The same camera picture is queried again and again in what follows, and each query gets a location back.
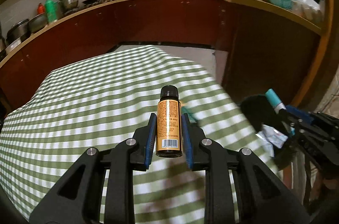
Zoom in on teal white tube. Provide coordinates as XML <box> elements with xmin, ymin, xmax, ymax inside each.
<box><xmin>265</xmin><ymin>88</ymin><xmax>296</xmax><ymax>136</ymax></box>

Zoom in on orange label bottle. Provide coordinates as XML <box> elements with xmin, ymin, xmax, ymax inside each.
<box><xmin>156</xmin><ymin>85</ymin><xmax>183</xmax><ymax>158</ymax></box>

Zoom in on silver snack wrapper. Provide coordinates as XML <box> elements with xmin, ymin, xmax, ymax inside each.
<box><xmin>256</xmin><ymin>125</ymin><xmax>288</xmax><ymax>157</ymax></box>

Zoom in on green label dark bottle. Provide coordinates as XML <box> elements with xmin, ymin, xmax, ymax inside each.
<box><xmin>181</xmin><ymin>106</ymin><xmax>198</xmax><ymax>123</ymax></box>

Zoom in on black trash bin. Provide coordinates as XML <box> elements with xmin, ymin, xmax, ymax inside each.
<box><xmin>239</xmin><ymin>95</ymin><xmax>296</xmax><ymax>170</ymax></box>

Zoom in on striped curtain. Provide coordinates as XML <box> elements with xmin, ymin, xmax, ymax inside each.
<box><xmin>316</xmin><ymin>74</ymin><xmax>339</xmax><ymax>118</ymax></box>

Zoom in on dark red lower cabinets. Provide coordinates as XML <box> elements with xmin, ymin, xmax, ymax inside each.
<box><xmin>1</xmin><ymin>0</ymin><xmax>321</xmax><ymax>109</ymax></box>

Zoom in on green checkered tablecloth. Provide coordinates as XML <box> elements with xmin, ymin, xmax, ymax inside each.
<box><xmin>1</xmin><ymin>46</ymin><xmax>278</xmax><ymax>219</ymax></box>

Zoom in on red thermos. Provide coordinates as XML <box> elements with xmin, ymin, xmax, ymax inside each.
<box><xmin>37</xmin><ymin>3</ymin><xmax>45</xmax><ymax>14</ymax></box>

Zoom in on green thermos bottle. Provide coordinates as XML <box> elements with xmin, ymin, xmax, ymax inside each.
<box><xmin>45</xmin><ymin>0</ymin><xmax>57</xmax><ymax>24</ymax></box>

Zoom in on steel stock pot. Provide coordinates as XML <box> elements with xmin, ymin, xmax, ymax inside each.
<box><xmin>59</xmin><ymin>0</ymin><xmax>79</xmax><ymax>11</ymax></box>

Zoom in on black wok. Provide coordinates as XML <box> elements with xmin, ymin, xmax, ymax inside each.
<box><xmin>82</xmin><ymin>0</ymin><xmax>99</xmax><ymax>5</ymax></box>

